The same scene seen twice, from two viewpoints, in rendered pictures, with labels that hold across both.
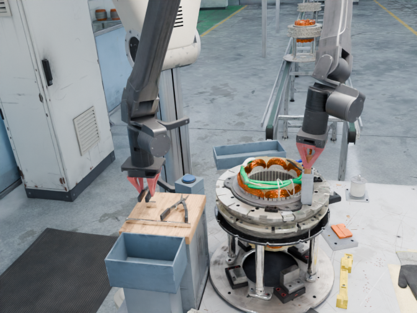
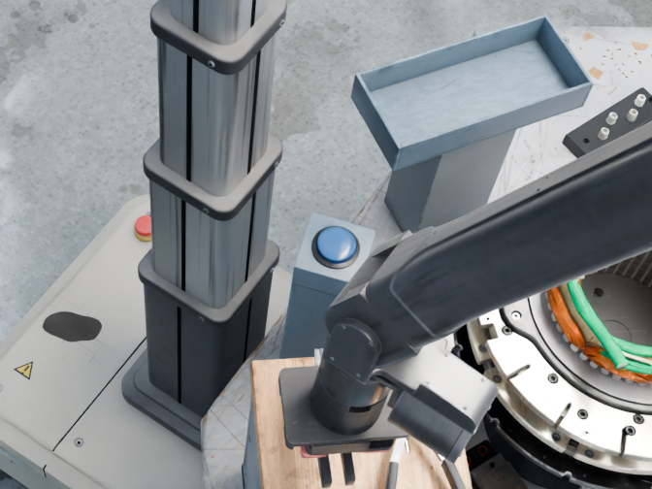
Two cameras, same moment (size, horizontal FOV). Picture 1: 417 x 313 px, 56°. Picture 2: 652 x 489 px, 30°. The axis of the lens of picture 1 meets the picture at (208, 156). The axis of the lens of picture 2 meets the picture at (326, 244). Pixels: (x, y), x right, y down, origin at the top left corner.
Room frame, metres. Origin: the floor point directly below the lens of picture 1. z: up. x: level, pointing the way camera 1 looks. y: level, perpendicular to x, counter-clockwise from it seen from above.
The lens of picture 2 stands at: (0.59, 0.40, 2.11)
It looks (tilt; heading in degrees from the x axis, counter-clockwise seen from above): 59 degrees down; 330
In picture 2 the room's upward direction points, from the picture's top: 11 degrees clockwise
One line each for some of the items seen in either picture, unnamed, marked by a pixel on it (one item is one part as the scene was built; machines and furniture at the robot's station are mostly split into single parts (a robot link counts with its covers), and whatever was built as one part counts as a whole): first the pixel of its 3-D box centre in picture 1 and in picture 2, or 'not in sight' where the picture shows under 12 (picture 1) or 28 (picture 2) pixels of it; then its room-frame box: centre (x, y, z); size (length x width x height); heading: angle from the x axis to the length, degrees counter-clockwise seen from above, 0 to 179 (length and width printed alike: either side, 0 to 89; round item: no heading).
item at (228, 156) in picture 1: (249, 182); (451, 150); (1.28, -0.15, 0.92); 0.25 x 0.11 x 0.28; 95
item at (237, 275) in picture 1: (237, 274); (500, 481); (0.91, -0.07, 0.83); 0.05 x 0.04 x 0.02; 12
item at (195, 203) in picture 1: (165, 215); (362, 457); (0.91, 0.13, 1.05); 0.20 x 0.19 x 0.02; 167
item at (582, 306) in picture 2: (246, 170); (591, 297); (0.96, -0.10, 1.15); 0.15 x 0.04 x 0.02; 164
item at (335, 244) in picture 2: (188, 177); (336, 244); (1.14, 0.07, 1.04); 0.04 x 0.04 x 0.01
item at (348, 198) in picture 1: (358, 185); not in sight; (1.37, -0.60, 0.83); 0.09 x 0.09 x 0.10; 74
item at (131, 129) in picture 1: (140, 135); (368, 363); (0.90, 0.16, 1.30); 0.07 x 0.06 x 0.07; 37
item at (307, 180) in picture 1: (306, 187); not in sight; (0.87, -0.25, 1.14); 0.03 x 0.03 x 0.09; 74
